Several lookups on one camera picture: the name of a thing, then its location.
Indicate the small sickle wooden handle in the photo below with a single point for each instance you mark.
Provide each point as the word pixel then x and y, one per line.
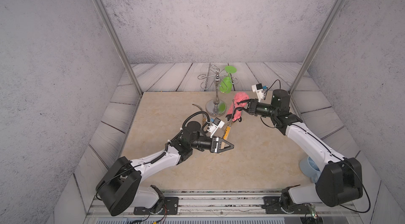
pixel 228 126
pixel 204 120

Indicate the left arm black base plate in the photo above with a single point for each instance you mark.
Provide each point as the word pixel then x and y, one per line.
pixel 166 206

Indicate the aluminium frame post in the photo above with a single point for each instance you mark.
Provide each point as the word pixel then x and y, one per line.
pixel 100 7
pixel 327 24

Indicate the left aluminium frame post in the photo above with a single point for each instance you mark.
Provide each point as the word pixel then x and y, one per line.
pixel 100 7

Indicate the right aluminium frame post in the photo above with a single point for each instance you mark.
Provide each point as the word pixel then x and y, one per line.
pixel 327 24

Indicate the pink fluffy rag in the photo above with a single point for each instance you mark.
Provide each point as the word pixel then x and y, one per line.
pixel 238 97

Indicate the aluminium mounting rail base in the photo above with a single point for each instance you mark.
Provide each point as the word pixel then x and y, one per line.
pixel 225 207

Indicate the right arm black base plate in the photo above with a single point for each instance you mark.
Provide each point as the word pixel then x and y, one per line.
pixel 272 205

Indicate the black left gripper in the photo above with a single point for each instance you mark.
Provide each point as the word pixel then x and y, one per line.
pixel 214 140

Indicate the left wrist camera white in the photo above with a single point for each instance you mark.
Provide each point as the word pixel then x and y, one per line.
pixel 214 125

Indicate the green plastic goblet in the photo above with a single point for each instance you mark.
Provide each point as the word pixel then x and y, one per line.
pixel 226 84

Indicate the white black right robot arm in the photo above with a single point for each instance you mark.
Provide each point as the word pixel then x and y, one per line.
pixel 340 180

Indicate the light blue ceramic mug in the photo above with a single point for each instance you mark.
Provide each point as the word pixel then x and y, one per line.
pixel 310 169

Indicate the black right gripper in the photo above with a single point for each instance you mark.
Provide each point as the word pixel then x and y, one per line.
pixel 252 106

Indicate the chrome glass holder stand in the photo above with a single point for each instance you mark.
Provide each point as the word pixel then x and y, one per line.
pixel 216 106

